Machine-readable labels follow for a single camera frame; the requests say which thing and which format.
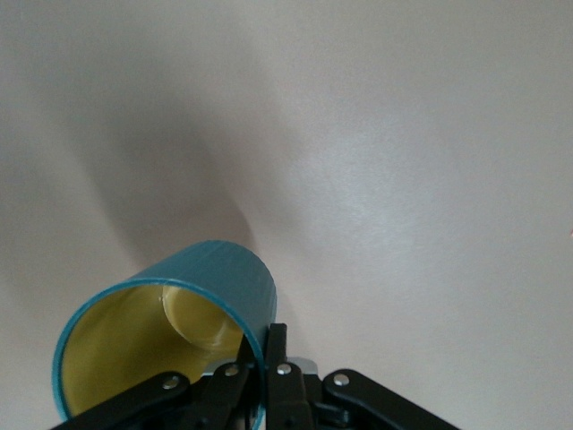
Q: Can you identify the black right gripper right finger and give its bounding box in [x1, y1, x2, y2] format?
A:
[263, 322, 463, 430]

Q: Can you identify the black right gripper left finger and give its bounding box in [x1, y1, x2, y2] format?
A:
[48, 331, 261, 430]

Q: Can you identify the teal cup with yellow inside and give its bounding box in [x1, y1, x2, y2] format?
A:
[52, 240, 278, 430]

